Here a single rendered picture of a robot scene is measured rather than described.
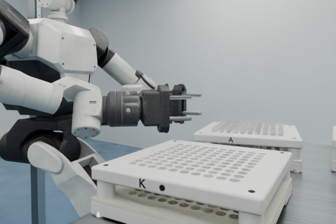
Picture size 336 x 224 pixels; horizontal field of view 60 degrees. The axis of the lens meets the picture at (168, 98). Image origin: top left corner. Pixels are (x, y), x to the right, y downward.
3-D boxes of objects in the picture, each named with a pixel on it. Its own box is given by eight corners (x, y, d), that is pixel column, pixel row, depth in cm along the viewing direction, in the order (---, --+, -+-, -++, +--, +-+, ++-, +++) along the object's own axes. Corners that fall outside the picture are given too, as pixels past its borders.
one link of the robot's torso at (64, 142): (-5, 165, 103) (-6, 116, 102) (24, 157, 115) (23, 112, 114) (59, 174, 93) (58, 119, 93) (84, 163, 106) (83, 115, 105)
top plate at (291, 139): (295, 132, 86) (295, 125, 85) (302, 149, 63) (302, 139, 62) (212, 127, 94) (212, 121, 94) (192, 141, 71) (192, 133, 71)
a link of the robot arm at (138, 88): (138, 112, 98) (146, 107, 111) (137, 85, 97) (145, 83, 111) (119, 112, 99) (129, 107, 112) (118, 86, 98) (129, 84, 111)
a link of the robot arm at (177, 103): (189, 83, 96) (158, 83, 102) (176, 83, 88) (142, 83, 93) (189, 121, 97) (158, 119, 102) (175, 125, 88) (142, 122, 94)
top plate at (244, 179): (90, 179, 42) (89, 165, 42) (171, 148, 64) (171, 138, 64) (262, 218, 30) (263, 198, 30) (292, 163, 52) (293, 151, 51)
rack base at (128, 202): (90, 213, 43) (90, 197, 43) (171, 170, 64) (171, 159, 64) (262, 264, 31) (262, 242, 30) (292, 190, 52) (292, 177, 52)
